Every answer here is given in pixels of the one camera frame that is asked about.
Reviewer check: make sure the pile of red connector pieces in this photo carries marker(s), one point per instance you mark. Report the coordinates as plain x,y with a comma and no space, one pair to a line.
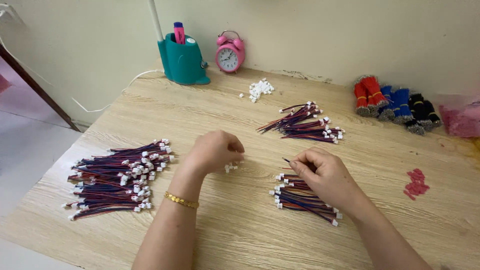
416,184

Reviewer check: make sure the pink alarm clock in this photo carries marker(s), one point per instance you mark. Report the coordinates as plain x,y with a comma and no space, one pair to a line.
229,55

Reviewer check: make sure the person's left fingers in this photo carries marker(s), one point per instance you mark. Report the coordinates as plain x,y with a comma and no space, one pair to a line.
234,152

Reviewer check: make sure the pink highlighter pen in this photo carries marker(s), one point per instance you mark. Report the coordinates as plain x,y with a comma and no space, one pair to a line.
179,33

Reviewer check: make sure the pink plastic bag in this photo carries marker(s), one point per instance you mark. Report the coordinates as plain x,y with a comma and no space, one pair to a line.
461,120

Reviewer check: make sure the pile of white connectors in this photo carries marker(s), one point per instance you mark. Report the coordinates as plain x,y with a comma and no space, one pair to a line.
258,89

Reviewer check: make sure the white capped marker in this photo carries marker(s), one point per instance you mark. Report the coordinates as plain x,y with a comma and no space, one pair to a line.
191,41

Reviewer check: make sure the few loose white connectors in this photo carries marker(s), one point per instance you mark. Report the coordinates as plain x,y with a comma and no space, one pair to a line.
229,167

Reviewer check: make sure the person's left hand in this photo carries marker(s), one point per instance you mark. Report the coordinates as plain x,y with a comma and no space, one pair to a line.
212,152

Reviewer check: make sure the dark wooden bar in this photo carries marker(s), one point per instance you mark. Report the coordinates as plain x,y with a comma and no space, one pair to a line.
37,90

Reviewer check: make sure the teal lamp base holder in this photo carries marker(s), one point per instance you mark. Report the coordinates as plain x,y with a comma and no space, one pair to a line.
182,62

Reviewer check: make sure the person's right hand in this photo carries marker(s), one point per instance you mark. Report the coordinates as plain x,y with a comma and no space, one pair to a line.
328,176

